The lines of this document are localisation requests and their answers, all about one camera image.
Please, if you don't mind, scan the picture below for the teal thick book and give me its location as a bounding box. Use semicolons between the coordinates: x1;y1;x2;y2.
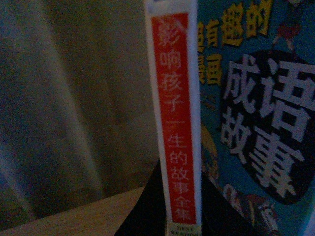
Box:
197;0;315;236

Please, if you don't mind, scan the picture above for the left wooden shelf unit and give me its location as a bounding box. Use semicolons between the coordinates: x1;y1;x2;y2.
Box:
0;187;144;236

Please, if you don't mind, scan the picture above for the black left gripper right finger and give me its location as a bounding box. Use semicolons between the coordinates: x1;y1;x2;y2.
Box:
201;177;257;236

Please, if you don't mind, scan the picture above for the white red spine book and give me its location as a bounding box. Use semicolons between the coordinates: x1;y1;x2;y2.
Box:
144;0;202;236

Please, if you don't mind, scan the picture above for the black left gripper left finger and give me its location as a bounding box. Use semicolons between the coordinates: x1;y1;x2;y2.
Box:
115;162;166;236

